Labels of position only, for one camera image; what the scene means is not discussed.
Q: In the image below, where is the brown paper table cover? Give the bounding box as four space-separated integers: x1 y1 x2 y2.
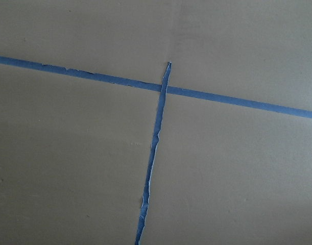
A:
0 1 312 244

